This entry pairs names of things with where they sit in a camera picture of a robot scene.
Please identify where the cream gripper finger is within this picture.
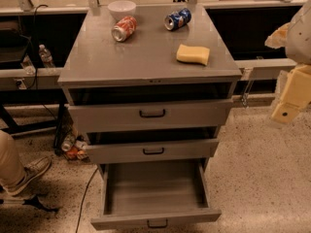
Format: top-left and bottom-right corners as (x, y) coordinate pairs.
(271, 103), (300, 124)
(264, 23), (290, 49)

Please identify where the yellow sponge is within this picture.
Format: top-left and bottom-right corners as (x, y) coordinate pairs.
(176, 45), (210, 66)

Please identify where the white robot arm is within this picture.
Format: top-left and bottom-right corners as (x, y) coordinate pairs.
(264, 0), (311, 123)

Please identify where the grey top drawer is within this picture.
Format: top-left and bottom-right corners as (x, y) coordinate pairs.
(69, 99), (232, 133)

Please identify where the grey middle drawer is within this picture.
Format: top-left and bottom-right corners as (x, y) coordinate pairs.
(86, 139), (219, 164)

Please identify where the grey metal drawer cabinet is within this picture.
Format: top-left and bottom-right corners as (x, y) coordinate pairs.
(57, 3), (243, 167)

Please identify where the grey open bottom drawer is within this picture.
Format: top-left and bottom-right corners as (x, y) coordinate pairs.
(91, 159), (221, 230)

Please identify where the blue soda can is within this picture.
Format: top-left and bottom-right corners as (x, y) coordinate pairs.
(164, 8), (191, 31)

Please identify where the orange soda can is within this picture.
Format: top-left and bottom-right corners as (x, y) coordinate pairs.
(111, 16), (137, 42)

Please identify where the white bowl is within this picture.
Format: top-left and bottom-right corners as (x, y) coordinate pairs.
(108, 0), (136, 20)

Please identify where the pile of small floor items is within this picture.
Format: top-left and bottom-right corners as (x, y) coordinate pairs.
(61, 134), (88, 161)

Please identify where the clear plastic water bottle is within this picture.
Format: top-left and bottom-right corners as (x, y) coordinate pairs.
(39, 45), (54, 68)

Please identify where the grey sneaker shoe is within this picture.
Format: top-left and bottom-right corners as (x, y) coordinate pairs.
(0, 156), (52, 196)

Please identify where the black tripod foot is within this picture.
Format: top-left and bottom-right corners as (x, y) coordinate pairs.
(0, 195), (59, 213)

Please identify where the beige trouser leg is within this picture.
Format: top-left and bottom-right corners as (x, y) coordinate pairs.
(0, 131), (25, 188)

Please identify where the black floor cable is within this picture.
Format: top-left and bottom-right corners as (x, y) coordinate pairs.
(74, 167), (99, 233)

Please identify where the black cable on bench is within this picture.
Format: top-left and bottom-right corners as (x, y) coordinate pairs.
(18, 3), (58, 121)

